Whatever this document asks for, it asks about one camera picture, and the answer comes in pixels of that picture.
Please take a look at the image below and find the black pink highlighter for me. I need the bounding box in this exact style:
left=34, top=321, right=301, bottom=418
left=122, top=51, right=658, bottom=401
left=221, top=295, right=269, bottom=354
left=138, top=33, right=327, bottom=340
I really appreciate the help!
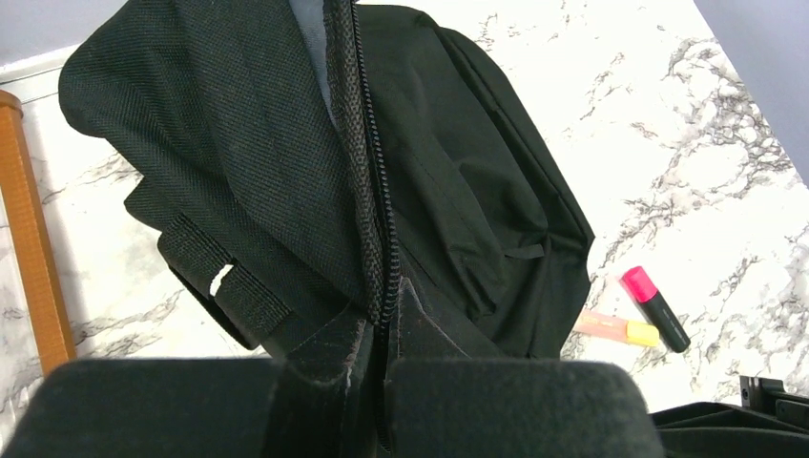
left=620, top=266, right=691, bottom=354

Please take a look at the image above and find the orange wooden rack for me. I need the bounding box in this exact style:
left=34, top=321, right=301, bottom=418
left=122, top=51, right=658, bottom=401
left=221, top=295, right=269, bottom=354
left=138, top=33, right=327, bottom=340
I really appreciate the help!
left=1, top=91, right=76, bottom=376

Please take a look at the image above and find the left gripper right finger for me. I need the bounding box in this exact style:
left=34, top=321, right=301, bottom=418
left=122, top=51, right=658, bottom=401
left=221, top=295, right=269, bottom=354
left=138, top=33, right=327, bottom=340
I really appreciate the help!
left=385, top=279, right=664, bottom=457

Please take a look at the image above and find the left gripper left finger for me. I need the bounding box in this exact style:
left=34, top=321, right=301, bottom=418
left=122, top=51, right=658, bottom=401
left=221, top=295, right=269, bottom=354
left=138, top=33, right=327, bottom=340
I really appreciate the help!
left=5, top=310, right=376, bottom=457

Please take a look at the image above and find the peach yellow highlighter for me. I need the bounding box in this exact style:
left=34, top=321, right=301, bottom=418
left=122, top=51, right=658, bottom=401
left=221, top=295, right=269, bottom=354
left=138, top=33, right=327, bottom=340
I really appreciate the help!
left=572, top=310, right=661, bottom=347

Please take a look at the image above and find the black backpack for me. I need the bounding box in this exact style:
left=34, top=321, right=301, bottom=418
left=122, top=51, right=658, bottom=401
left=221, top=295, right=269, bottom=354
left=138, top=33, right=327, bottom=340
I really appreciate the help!
left=59, top=1, right=593, bottom=358

